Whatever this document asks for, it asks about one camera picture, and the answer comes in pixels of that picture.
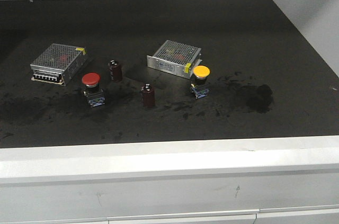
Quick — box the rear dark red capacitor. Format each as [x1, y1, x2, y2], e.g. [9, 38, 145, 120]
[109, 60, 122, 82]

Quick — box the right metal power supply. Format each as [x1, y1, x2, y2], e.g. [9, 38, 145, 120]
[147, 40, 202, 79]

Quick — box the front dark red capacitor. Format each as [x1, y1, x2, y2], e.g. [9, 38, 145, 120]
[141, 83, 155, 107]

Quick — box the dark red capacitor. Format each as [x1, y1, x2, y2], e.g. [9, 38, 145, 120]
[109, 60, 122, 82]
[141, 83, 155, 107]

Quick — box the red mushroom push button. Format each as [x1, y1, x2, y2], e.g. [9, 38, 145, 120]
[82, 73, 105, 107]

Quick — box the yellow mushroom push button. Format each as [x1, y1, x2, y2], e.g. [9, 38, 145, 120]
[190, 65, 210, 100]

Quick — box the left metal power supply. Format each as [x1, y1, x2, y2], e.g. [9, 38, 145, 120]
[30, 43, 88, 86]

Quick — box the metal power supply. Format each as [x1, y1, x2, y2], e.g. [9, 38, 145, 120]
[30, 43, 88, 86]
[147, 40, 202, 79]

